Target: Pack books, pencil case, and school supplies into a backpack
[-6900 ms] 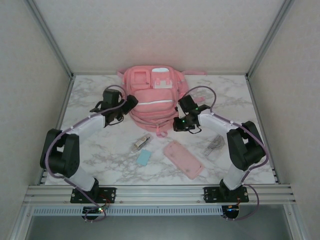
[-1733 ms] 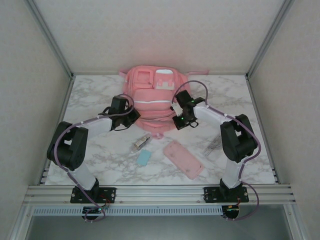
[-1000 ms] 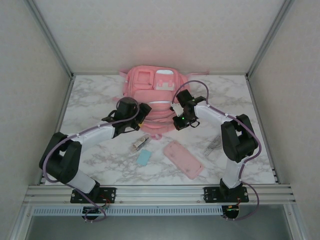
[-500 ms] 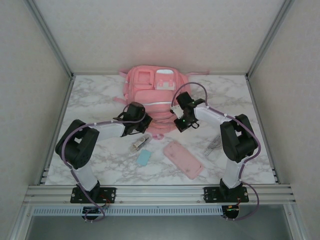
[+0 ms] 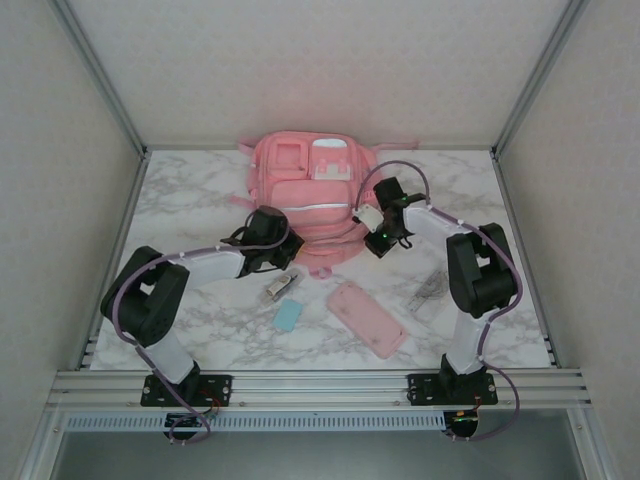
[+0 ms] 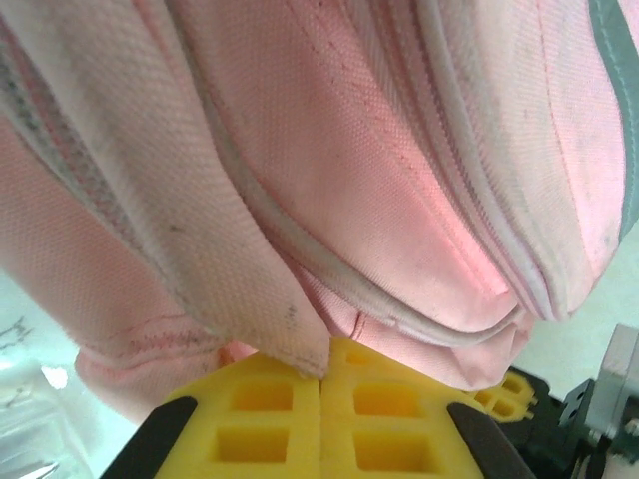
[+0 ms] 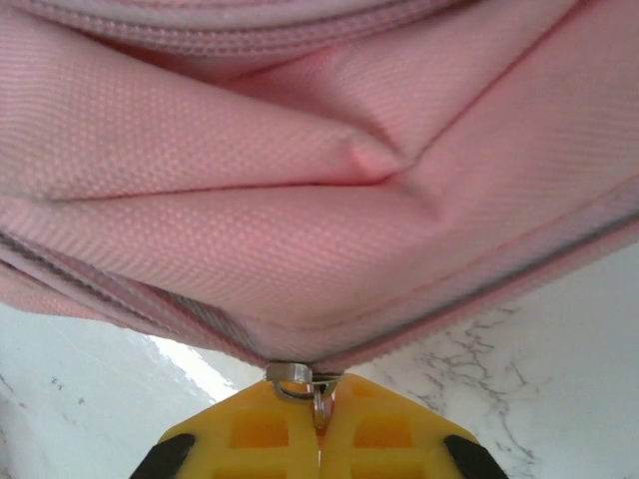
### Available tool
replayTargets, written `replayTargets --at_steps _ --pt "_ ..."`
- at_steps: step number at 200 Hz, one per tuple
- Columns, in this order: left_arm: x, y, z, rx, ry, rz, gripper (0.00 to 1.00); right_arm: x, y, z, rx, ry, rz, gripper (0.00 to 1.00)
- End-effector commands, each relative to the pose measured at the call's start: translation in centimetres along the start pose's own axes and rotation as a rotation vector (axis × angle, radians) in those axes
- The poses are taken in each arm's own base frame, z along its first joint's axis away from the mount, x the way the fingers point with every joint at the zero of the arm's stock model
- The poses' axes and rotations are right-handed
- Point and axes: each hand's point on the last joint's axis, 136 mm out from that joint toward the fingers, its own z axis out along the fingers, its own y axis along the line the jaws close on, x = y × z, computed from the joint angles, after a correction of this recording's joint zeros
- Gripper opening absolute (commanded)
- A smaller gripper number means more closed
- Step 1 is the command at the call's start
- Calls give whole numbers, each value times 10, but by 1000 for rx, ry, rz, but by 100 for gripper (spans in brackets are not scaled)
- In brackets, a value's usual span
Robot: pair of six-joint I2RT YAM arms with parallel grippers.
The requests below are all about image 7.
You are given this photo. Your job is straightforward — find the silver zipper pull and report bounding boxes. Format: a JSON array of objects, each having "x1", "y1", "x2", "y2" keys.
[{"x1": 264, "y1": 359, "x2": 345, "y2": 431}]

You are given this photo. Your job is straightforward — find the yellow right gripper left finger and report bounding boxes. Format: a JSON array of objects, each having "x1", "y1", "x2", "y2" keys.
[{"x1": 142, "y1": 379, "x2": 321, "y2": 479}]

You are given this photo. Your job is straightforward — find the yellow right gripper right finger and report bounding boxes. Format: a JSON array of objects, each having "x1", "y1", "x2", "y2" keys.
[{"x1": 319, "y1": 373, "x2": 506, "y2": 479}]

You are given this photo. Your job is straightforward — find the pink backpack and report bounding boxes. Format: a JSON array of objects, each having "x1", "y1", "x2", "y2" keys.
[{"x1": 0, "y1": 0, "x2": 639, "y2": 386}]

